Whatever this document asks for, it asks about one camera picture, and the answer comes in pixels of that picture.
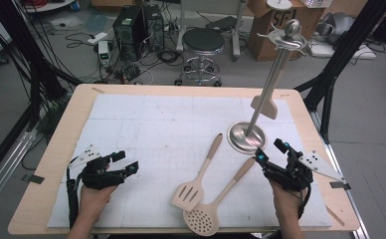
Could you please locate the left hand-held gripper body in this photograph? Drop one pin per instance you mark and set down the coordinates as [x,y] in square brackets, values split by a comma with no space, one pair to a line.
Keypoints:
[99,177]

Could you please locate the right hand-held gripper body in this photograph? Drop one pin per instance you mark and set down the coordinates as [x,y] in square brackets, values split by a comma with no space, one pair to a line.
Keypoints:
[290,176]

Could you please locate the steel utensil rack stand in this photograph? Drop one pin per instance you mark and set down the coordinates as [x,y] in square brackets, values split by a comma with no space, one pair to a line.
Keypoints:
[246,137]

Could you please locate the beige solid spatula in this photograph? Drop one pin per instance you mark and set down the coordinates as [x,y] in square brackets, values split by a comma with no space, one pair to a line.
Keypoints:
[265,107]

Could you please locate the beige slotted spatula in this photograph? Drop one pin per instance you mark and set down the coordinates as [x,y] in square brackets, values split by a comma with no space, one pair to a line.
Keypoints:
[187,195]

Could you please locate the beige perforated skimmer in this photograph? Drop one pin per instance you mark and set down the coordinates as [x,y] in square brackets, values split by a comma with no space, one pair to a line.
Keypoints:
[201,219]

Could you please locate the person's left hand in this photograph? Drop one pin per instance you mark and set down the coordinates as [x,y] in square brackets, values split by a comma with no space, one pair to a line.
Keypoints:
[93,204]

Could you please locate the person's right hand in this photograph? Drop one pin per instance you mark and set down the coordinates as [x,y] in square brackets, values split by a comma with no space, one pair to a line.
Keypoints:
[289,204]

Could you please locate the white table mat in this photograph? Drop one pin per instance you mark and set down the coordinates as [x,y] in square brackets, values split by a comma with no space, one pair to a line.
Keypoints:
[148,132]

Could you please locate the black tape piece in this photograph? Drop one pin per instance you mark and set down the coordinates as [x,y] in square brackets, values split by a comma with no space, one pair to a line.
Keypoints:
[340,185]
[35,179]

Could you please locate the large cardboard box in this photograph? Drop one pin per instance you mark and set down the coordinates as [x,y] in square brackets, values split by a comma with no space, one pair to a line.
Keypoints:
[267,45]

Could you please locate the white power supply unit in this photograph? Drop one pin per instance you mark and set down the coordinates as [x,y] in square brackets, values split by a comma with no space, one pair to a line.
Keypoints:
[103,53]

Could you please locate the white power strip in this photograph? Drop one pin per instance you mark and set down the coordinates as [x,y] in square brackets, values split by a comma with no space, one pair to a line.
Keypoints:
[97,38]

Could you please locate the large black computer tower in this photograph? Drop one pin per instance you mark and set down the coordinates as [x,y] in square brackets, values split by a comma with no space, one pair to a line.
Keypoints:
[128,33]

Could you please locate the grey bag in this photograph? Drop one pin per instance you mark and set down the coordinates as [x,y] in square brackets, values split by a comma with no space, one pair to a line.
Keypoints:
[335,26]

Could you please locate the black round stool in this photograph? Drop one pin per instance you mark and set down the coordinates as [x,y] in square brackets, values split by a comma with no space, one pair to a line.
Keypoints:
[202,40]

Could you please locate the slim black computer tower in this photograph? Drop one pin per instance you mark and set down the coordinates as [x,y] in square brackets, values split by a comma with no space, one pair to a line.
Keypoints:
[155,28]

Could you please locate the flat black device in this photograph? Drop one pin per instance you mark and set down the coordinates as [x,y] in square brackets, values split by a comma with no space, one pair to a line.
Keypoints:
[221,23]

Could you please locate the aluminium rail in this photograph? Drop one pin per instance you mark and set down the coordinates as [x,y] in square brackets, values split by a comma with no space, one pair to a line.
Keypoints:
[347,199]
[5,172]

